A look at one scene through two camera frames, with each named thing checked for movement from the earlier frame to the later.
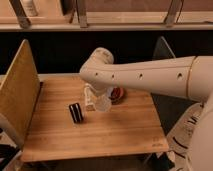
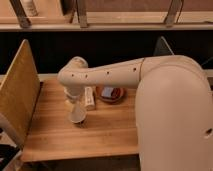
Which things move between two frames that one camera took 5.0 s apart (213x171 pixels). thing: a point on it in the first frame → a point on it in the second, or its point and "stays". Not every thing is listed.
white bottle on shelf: x=29 y=8 stays
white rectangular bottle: x=90 y=98 stays
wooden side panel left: x=19 y=92 stays
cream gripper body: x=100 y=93 → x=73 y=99
